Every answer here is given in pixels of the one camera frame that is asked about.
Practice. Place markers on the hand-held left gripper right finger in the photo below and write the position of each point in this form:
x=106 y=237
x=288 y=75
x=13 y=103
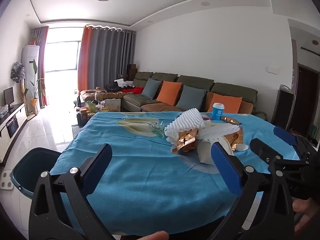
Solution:
x=226 y=170

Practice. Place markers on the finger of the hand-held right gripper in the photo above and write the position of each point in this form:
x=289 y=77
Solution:
x=285 y=135
x=261 y=148

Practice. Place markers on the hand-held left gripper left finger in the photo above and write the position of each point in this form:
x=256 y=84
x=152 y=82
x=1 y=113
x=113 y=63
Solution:
x=99 y=166

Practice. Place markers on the gold foil wrapper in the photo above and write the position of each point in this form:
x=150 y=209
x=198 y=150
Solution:
x=235 y=137
x=231 y=120
x=186 y=140

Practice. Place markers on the white foam fruit net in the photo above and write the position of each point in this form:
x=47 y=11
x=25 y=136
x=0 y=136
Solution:
x=186 y=121

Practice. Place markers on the green-edged clear plastic wrapper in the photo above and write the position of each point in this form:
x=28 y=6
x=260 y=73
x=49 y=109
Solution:
x=158 y=129

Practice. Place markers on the teal plastic bin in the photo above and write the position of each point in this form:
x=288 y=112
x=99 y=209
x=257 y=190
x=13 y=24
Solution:
x=27 y=170

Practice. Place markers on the person's right hand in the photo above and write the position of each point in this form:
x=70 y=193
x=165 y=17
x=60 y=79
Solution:
x=308 y=206

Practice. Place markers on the person's left hand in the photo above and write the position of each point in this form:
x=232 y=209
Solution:
x=155 y=236

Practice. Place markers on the grey folding chair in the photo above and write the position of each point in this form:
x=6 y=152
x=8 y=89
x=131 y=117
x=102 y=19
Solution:
x=282 y=105

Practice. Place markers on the blue floral tablecloth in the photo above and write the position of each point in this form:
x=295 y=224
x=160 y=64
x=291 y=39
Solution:
x=140 y=155

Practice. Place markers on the dark wooden door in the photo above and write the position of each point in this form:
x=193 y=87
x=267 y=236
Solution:
x=307 y=97

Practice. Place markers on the orange cushion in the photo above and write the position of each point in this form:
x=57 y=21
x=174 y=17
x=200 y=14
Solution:
x=168 y=93
x=230 y=103

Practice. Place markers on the group of snack jars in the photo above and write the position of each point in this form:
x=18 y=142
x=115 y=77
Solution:
x=90 y=111

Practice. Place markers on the pink snack packet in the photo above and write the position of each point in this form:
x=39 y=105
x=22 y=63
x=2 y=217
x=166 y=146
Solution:
x=207 y=117

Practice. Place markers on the blue paper cup white lid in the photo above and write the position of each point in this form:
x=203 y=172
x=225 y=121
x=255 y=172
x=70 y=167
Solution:
x=217 y=111

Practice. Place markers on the patterned snack bag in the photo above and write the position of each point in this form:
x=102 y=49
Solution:
x=113 y=105

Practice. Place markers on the olive green sectional sofa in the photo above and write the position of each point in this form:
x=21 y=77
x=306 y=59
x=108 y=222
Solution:
x=225 y=90

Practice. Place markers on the grey-blue cushion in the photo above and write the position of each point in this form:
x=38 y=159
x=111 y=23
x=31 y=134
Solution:
x=151 y=88
x=191 y=97

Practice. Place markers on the black cloth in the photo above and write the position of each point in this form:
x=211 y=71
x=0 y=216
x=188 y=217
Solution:
x=113 y=87

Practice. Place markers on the red cloth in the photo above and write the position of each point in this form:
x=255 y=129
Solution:
x=133 y=90

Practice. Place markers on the white cloth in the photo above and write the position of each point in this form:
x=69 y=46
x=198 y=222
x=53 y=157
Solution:
x=123 y=82

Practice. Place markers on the white bathroom scale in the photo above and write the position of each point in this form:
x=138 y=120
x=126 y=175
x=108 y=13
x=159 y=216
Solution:
x=5 y=180

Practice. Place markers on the white black-topped TV cabinet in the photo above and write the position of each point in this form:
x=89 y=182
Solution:
x=12 y=120

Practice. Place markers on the tall green houseplant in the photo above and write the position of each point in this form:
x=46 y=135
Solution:
x=35 y=90

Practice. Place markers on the brown cardboard boxes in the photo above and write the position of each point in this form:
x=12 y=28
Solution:
x=131 y=70

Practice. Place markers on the clear plastic bag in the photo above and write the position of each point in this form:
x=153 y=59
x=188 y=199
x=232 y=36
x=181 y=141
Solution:
x=3 y=110

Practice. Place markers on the wide orange and grey curtain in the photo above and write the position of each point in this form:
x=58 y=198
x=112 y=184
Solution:
x=107 y=55

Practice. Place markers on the small black monitor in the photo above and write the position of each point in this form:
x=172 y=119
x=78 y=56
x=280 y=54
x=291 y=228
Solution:
x=8 y=96

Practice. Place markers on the narrow grey and orange curtain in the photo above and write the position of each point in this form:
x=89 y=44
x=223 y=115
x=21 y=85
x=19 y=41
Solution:
x=42 y=62

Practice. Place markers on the bright balcony window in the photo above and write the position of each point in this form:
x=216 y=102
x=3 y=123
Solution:
x=62 y=52

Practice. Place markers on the covered standing fan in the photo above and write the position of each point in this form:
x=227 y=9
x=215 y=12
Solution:
x=17 y=72

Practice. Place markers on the white standing air conditioner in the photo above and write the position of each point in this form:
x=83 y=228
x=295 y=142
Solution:
x=28 y=55

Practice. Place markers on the small potted plant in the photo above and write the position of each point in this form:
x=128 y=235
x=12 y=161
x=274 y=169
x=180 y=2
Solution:
x=35 y=40

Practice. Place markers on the white wall box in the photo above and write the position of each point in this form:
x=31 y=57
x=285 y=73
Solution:
x=272 y=70

